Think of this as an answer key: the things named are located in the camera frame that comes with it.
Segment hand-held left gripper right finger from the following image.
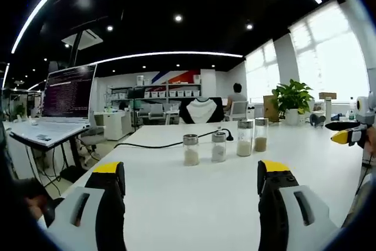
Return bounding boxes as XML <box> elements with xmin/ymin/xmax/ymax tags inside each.
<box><xmin>257</xmin><ymin>159</ymin><xmax>342</xmax><ymax>251</ymax></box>

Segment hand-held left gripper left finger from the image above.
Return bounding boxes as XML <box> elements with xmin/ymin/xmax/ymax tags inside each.
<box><xmin>46</xmin><ymin>161</ymin><xmax>127</xmax><ymax>251</ymax></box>

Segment tall seasoning bottle brown contents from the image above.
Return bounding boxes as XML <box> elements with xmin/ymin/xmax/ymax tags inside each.
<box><xmin>254</xmin><ymin>117</ymin><xmax>269</xmax><ymax>153</ymax></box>

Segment tall seasoning bottle white contents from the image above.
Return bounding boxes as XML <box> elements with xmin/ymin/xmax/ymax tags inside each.
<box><xmin>236</xmin><ymin>119</ymin><xmax>254</xmax><ymax>158</ymax></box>

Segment short glass seasoning bottle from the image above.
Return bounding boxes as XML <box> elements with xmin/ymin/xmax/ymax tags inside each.
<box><xmin>182</xmin><ymin>133</ymin><xmax>200</xmax><ymax>167</ymax></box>
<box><xmin>211</xmin><ymin>130</ymin><xmax>227</xmax><ymax>164</ymax></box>

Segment grey headphones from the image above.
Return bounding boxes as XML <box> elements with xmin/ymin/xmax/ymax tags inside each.
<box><xmin>310</xmin><ymin>112</ymin><xmax>327</xmax><ymax>128</ymax></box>

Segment green potted plant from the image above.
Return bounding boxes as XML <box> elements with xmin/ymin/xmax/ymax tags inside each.
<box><xmin>271</xmin><ymin>78</ymin><xmax>314</xmax><ymax>126</ymax></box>

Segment grey swivel office chair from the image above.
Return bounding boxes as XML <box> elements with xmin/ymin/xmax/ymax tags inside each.
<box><xmin>79</xmin><ymin>112</ymin><xmax>106</xmax><ymax>162</ymax></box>

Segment brown cardboard box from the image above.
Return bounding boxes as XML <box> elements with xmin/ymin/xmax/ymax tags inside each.
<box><xmin>263</xmin><ymin>95</ymin><xmax>280</xmax><ymax>123</ymax></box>

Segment white drawer cabinet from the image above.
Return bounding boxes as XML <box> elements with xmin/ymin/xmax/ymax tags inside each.
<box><xmin>102</xmin><ymin>112</ymin><xmax>133</xmax><ymax>142</ymax></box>

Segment white standing desk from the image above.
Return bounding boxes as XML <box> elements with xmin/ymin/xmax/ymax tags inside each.
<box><xmin>8</xmin><ymin>117</ymin><xmax>90</xmax><ymax>181</ymax></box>

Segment grey mesh office chair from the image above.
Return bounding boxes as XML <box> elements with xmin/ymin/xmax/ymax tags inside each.
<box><xmin>228</xmin><ymin>101</ymin><xmax>250</xmax><ymax>122</ymax></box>

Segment computer monitor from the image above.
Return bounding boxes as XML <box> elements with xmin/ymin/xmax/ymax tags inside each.
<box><xmin>41</xmin><ymin>63</ymin><xmax>98</xmax><ymax>120</ymax></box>

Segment black chair with white garment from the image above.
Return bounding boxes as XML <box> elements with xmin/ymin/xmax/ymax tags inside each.
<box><xmin>179</xmin><ymin>96</ymin><xmax>224</xmax><ymax>125</ymax></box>

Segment shelf with white bins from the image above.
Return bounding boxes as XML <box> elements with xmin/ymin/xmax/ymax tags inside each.
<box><xmin>106</xmin><ymin>73</ymin><xmax>203</xmax><ymax>108</ymax></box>

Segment ceiling air conditioner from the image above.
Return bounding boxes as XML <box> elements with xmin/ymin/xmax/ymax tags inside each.
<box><xmin>61</xmin><ymin>28</ymin><xmax>104</xmax><ymax>49</ymax></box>

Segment thin black cable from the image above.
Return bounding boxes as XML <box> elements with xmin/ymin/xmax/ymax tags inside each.
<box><xmin>354</xmin><ymin>145</ymin><xmax>376</xmax><ymax>198</ymax></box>

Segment thick black power cable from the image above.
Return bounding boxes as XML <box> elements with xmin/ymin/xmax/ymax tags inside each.
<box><xmin>113</xmin><ymin>128</ymin><xmax>235</xmax><ymax>149</ymax></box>

